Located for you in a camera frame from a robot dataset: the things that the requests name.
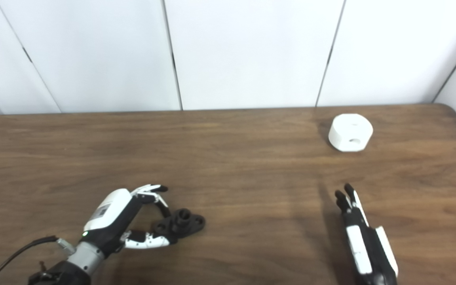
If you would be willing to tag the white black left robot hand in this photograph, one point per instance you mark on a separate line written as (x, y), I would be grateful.
(107, 211)

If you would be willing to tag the black flanged holder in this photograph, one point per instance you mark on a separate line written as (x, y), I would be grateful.
(184, 225)

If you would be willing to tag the round white piece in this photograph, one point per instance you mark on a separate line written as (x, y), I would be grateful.
(346, 130)

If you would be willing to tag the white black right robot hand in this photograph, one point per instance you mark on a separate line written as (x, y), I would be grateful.
(364, 249)

